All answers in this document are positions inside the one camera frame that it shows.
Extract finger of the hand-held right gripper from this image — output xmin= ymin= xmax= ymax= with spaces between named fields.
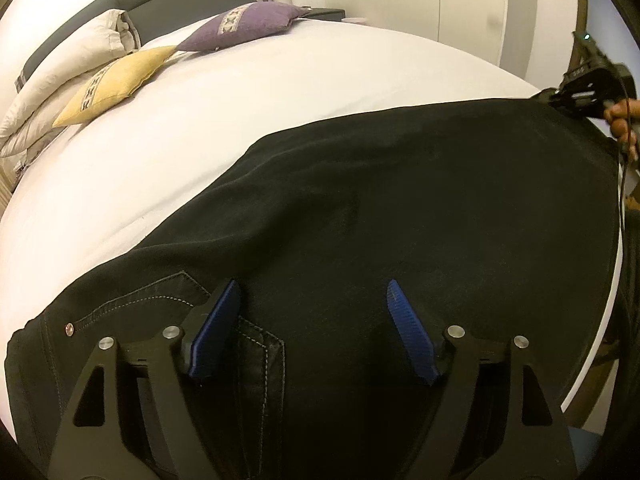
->
xmin=531 ymin=86 xmax=568 ymax=108

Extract purple cushion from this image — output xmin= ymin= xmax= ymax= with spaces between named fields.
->
xmin=175 ymin=1 xmax=312 ymax=53

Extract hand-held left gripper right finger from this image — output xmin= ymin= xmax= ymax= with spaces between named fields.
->
xmin=386 ymin=279 xmax=576 ymax=480

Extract person's right hand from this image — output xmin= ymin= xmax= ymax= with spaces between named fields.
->
xmin=602 ymin=97 xmax=640 ymax=163

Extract black pants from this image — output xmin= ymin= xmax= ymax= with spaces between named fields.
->
xmin=4 ymin=96 xmax=623 ymax=480

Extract yellow cushion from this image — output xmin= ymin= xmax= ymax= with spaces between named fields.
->
xmin=51 ymin=45 xmax=180 ymax=128

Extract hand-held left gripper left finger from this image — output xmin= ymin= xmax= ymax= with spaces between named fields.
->
xmin=47 ymin=279 xmax=243 ymax=480

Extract bed with white sheet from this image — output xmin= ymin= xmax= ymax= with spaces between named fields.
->
xmin=0 ymin=12 xmax=626 ymax=441

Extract white pillows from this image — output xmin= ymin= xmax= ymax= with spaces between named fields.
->
xmin=0 ymin=8 xmax=143 ymax=161

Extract dark grey nightstand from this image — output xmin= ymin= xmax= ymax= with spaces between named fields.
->
xmin=300 ymin=7 xmax=347 ymax=22

